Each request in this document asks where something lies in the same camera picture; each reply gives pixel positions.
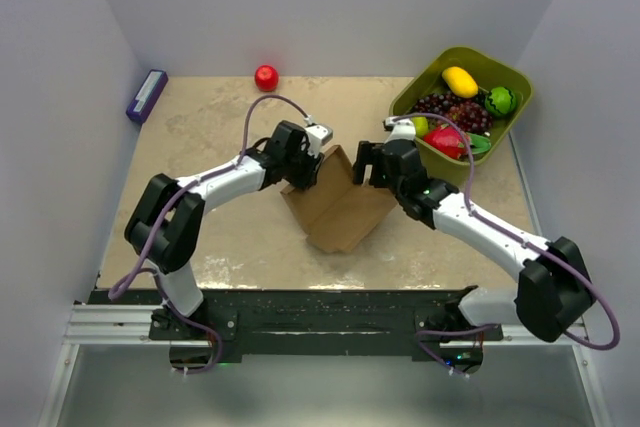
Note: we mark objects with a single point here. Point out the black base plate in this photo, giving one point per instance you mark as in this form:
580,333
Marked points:
233,324

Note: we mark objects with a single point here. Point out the small green watermelon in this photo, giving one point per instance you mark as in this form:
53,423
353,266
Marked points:
500,102

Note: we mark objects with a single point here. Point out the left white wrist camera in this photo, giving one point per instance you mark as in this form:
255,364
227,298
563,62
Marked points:
318,136

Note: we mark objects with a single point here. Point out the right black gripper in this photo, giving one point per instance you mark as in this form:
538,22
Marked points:
369,154

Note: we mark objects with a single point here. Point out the purple rectangular box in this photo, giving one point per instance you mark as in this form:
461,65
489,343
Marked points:
141,106

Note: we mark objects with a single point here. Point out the red dragon fruit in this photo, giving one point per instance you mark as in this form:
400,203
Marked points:
446,140

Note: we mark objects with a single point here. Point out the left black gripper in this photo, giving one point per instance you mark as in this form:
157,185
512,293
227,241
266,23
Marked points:
312,167

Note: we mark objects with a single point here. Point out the yellow mango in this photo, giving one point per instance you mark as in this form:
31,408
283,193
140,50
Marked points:
460,82

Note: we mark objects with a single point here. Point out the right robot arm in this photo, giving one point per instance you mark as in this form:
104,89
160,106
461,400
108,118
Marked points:
550,294

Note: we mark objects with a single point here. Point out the green lime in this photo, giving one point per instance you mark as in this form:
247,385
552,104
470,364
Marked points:
421,125

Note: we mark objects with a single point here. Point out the red apple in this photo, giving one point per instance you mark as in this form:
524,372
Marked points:
266,78

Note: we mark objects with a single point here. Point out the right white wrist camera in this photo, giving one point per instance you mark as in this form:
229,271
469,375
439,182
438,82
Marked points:
399,129

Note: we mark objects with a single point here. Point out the dark purple grapes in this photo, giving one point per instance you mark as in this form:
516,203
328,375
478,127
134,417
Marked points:
466,113

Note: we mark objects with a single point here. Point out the brown cardboard box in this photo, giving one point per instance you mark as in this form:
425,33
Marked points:
336,214

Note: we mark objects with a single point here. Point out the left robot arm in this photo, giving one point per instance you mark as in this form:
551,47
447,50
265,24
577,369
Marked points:
165,225

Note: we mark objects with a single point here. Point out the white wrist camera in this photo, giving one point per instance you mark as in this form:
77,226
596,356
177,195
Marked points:
318,136
399,129

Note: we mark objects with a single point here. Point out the olive green plastic bin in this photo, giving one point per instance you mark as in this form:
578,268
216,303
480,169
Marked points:
486,71

